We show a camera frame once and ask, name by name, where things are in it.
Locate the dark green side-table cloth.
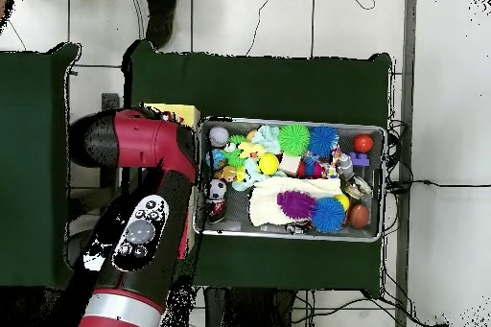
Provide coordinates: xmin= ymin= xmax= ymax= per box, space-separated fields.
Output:
xmin=0 ymin=42 xmax=89 ymax=291

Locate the cream muslin cloth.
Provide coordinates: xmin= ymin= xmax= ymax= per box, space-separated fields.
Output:
xmin=248 ymin=175 xmax=343 ymax=227

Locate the black and white soccer ball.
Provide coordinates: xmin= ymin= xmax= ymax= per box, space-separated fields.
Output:
xmin=207 ymin=178 xmax=228 ymax=201

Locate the person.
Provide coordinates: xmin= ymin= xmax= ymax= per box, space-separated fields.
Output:
xmin=137 ymin=0 xmax=178 ymax=50

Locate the yellow tennis ball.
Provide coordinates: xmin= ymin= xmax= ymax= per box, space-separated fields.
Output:
xmin=257 ymin=152 xmax=280 ymax=175

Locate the purple spiky toy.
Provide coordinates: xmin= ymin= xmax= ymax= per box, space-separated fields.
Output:
xmin=276 ymin=189 xmax=318 ymax=221

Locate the green spiky ball with eyes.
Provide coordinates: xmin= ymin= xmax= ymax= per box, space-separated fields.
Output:
xmin=223 ymin=133 xmax=250 ymax=170

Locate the black upright panel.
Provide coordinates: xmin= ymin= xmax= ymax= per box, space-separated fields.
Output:
xmin=100 ymin=92 xmax=121 ymax=230

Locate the shallow mesh bin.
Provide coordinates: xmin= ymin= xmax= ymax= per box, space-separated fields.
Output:
xmin=192 ymin=115 xmax=386 ymax=243

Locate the blue spiky ball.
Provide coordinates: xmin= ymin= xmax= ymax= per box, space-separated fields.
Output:
xmin=308 ymin=125 xmax=340 ymax=158
xmin=311 ymin=197 xmax=347 ymax=234

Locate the mint green cloth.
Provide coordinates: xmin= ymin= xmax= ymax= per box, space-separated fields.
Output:
xmin=250 ymin=124 xmax=283 ymax=155

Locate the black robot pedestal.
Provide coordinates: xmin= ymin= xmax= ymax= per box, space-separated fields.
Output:
xmin=202 ymin=287 xmax=296 ymax=327

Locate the dark green table cloth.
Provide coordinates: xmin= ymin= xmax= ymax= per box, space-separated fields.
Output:
xmin=120 ymin=39 xmax=393 ymax=299

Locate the blue globe ball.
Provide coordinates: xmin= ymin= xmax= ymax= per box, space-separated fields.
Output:
xmin=205 ymin=149 xmax=228 ymax=171

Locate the green spiky ball white nub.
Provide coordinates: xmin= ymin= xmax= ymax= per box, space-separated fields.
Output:
xmin=277 ymin=123 xmax=311 ymax=157

